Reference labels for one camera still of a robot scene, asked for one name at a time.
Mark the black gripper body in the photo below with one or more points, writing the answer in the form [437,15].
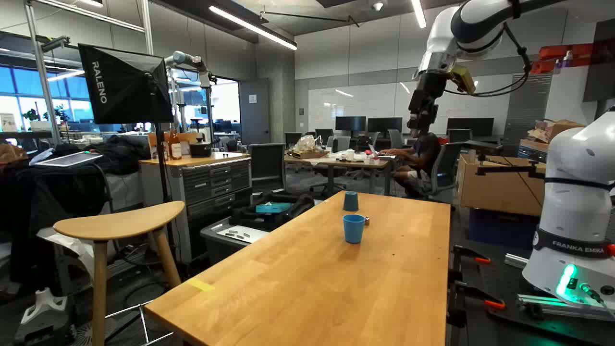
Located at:
[423,102]

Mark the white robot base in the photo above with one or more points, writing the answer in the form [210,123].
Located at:
[573,252]

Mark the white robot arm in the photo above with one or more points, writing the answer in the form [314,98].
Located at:
[460,33]

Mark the dark blue upside-down cup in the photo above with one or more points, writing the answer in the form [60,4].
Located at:
[350,202]

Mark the seated person in red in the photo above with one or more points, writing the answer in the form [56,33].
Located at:
[414,163]

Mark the cardboard box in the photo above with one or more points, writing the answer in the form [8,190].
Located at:
[500,183]

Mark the teal case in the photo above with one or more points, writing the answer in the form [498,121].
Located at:
[273,208]

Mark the black container on cabinet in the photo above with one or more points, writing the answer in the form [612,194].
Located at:
[200,150]

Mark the grey drawer cabinet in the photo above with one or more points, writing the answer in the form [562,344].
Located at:
[210,188]

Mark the black softbox light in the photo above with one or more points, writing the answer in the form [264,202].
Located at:
[125,87]

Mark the wooden stool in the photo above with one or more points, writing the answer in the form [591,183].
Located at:
[104,227]

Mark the blue cup with handle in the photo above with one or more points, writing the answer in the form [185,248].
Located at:
[354,227]

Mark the orange-handled clamp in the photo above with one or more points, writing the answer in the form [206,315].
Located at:
[473,254]
[460,292]

